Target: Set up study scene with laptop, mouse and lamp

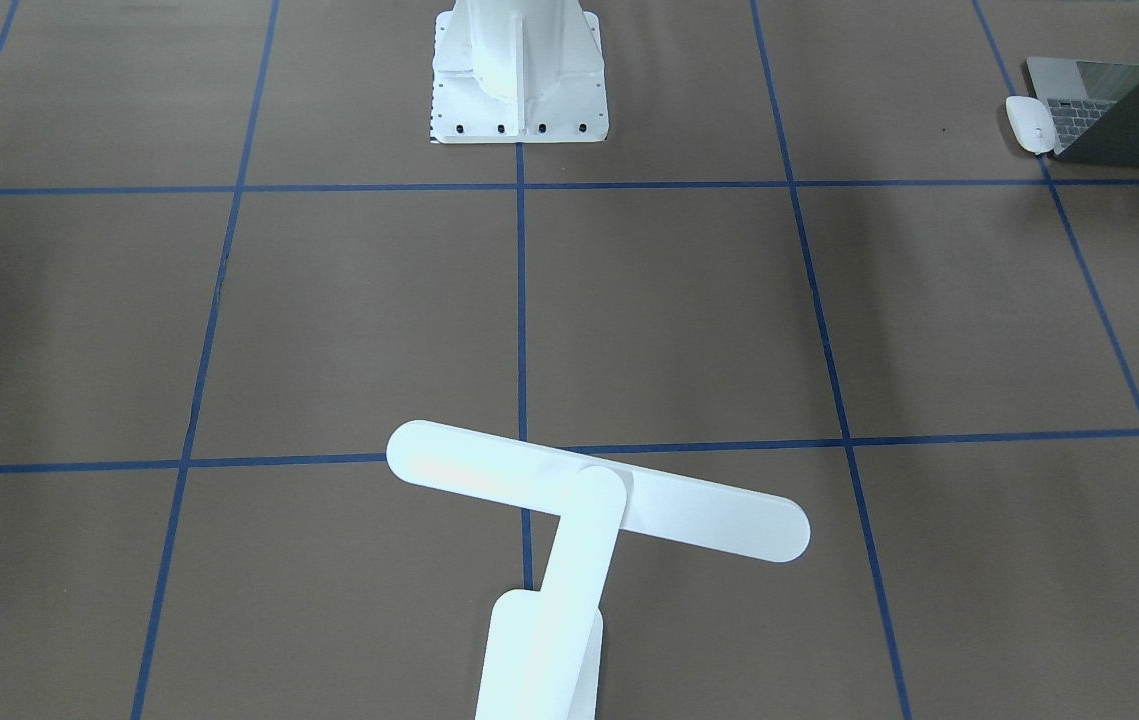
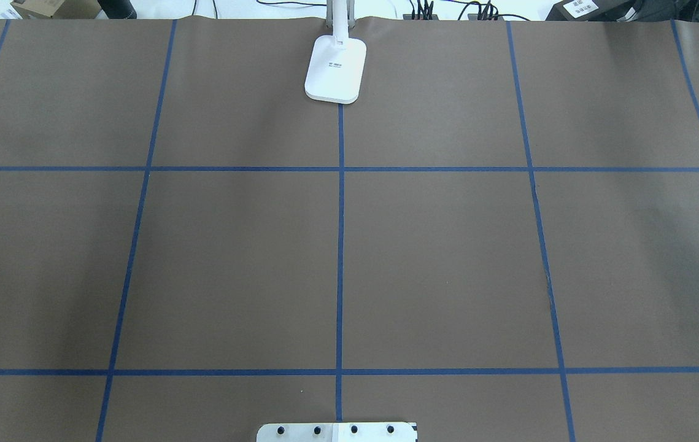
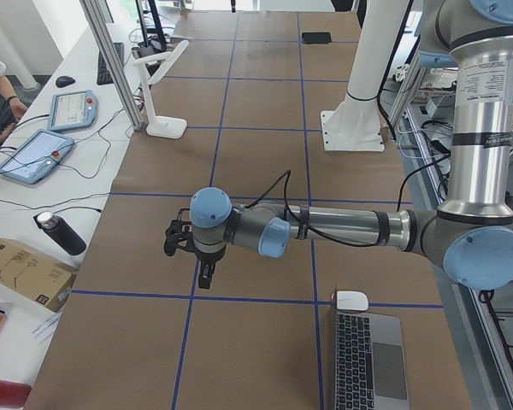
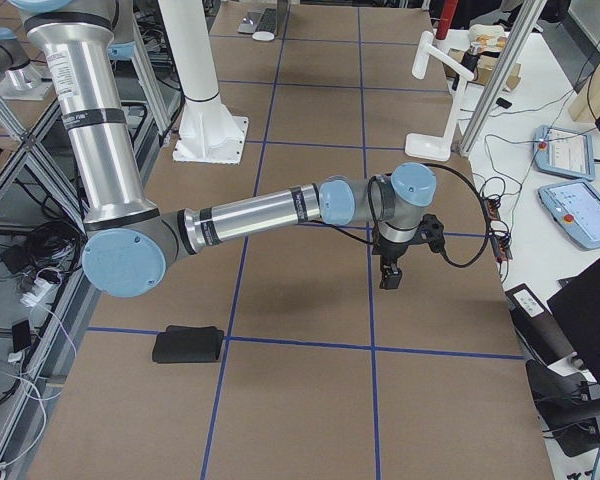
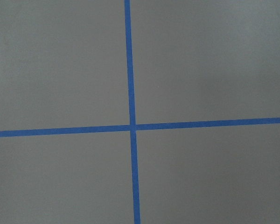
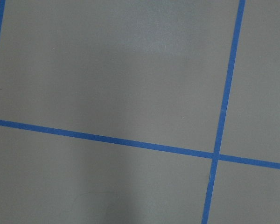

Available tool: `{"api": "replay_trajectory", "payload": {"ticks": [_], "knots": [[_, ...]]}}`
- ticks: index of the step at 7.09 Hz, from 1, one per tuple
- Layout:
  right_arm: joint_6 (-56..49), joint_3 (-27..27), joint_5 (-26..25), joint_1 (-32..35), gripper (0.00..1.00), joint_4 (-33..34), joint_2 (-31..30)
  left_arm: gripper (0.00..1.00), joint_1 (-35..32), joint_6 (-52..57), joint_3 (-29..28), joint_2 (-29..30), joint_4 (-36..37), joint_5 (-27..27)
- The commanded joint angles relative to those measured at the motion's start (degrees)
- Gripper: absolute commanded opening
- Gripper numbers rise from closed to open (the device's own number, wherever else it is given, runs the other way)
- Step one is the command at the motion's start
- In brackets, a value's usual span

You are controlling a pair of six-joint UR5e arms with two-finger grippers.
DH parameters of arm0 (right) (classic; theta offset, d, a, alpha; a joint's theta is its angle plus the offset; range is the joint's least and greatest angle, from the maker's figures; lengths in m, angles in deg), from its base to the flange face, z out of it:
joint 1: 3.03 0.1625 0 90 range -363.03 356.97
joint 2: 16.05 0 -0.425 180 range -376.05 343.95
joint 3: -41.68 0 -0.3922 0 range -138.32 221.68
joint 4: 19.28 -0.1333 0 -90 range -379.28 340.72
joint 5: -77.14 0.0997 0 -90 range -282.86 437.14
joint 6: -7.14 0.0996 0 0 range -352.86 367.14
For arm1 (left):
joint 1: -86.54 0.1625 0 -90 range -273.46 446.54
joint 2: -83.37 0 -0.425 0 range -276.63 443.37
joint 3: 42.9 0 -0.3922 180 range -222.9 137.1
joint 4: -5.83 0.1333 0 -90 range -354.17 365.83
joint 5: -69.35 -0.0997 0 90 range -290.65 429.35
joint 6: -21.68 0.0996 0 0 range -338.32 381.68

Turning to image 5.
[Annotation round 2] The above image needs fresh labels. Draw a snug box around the brown paper table cover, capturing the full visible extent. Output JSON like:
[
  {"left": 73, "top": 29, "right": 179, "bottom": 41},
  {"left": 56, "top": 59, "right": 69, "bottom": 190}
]
[{"left": 0, "top": 0, "right": 280, "bottom": 224}]

